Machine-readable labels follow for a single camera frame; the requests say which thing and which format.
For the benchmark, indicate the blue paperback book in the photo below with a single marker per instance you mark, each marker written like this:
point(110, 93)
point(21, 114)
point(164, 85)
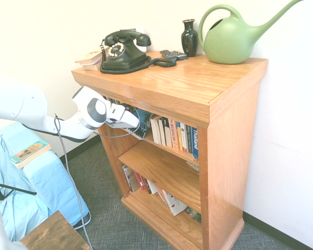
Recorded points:
point(144, 125)

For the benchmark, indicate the white spine book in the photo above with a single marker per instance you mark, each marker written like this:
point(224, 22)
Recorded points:
point(155, 130)

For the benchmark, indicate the red thin book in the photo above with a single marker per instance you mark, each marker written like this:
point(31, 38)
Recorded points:
point(140, 181)

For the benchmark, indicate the dark blue spine book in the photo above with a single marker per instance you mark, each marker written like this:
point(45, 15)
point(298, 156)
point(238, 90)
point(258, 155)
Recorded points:
point(189, 139)

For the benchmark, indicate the wooden bookshelf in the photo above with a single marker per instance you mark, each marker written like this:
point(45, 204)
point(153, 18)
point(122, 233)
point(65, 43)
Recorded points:
point(224, 130)

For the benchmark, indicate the dark wooden side table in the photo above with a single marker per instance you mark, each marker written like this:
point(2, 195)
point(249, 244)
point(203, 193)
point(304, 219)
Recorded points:
point(57, 231)

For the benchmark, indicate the black rotary telephone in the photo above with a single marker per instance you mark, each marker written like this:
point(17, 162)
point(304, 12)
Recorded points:
point(161, 62)

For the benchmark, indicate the black tripod stand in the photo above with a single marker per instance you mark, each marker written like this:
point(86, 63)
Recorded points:
point(5, 188)

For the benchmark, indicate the white wall outlet plate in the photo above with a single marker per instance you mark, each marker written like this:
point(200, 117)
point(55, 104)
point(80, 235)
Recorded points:
point(138, 28)

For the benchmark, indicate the black remote control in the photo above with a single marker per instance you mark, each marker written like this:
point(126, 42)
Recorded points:
point(167, 54)
point(180, 55)

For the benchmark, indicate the green plastic watering can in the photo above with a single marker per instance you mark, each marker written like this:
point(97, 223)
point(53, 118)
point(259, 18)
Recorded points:
point(227, 41)

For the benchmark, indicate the blue cloth covered seat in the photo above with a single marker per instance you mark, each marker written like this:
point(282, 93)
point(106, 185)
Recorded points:
point(49, 182)

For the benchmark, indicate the cream paperback book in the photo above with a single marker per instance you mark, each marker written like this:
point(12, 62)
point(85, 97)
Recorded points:
point(90, 57)

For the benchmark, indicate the black glossy vase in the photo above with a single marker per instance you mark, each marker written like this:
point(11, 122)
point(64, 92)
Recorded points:
point(189, 39)

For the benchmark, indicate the black telephone handset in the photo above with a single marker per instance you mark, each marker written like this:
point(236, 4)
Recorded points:
point(135, 36)

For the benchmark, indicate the white thick paperback book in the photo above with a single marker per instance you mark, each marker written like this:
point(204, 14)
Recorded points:
point(91, 67)

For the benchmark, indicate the pink Washington book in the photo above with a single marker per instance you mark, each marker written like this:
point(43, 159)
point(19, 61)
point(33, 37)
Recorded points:
point(174, 135)

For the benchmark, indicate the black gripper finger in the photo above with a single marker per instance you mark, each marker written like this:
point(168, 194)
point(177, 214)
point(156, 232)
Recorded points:
point(127, 107)

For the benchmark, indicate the yellow spine book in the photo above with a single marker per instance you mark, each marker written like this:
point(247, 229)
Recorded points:
point(179, 136)

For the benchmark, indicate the gray white large book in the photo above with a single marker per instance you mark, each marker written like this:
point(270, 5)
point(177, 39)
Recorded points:
point(131, 179)

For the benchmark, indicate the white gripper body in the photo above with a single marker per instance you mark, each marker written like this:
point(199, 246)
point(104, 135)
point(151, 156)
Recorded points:
point(124, 115)

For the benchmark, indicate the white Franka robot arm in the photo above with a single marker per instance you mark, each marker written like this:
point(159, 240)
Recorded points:
point(18, 104)

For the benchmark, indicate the black rotary telephone base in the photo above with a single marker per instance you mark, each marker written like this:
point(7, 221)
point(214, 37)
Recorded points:
point(127, 58)

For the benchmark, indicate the dark green flat book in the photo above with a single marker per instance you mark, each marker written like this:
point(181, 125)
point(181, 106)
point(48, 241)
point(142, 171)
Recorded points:
point(193, 214)

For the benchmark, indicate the teal paperback book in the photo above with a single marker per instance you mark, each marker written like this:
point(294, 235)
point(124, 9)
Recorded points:
point(28, 153)

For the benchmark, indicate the blue Thailand guidebook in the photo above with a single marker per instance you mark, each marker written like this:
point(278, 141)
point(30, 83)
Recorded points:
point(195, 143)

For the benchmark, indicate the black spine book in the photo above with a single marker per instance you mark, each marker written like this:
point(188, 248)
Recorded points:
point(162, 131)

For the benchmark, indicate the white book with red figures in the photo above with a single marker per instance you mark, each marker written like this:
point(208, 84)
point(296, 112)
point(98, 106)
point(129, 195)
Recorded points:
point(174, 204)

